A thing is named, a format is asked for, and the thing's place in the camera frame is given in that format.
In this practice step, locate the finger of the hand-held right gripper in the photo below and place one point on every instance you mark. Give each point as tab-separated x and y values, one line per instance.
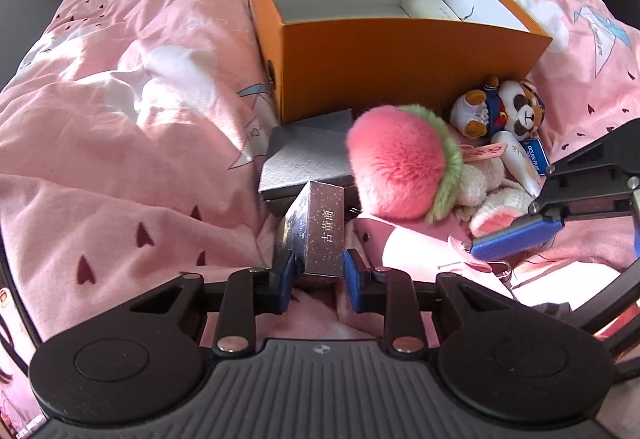
515	236
612	291

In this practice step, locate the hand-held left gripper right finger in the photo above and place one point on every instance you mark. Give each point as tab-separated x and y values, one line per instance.
352	286

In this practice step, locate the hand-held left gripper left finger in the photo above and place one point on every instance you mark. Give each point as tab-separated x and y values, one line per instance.
283	284

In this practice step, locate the cream crochet bunny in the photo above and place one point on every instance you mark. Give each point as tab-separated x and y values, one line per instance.
480	184

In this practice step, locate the pink pouch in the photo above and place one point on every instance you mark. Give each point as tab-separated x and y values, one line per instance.
415	259

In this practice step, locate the white blue printed tube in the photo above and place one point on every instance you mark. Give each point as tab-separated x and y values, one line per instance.
515	159

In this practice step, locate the panda plush toy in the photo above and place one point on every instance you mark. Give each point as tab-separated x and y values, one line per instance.
520	111

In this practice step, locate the grey textured box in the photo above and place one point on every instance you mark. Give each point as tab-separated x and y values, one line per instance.
305	154

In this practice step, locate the pink fluffy peach plush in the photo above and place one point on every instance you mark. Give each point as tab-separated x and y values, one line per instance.
395	159

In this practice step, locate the orange cardboard box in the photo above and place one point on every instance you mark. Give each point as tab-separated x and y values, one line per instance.
375	64

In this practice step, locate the pink paper tag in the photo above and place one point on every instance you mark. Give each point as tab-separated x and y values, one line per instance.
482	153

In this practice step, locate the pink printed blanket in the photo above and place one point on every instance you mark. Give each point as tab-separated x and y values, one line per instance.
125	169

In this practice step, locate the white oblong case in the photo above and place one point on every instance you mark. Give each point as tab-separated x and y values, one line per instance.
425	6

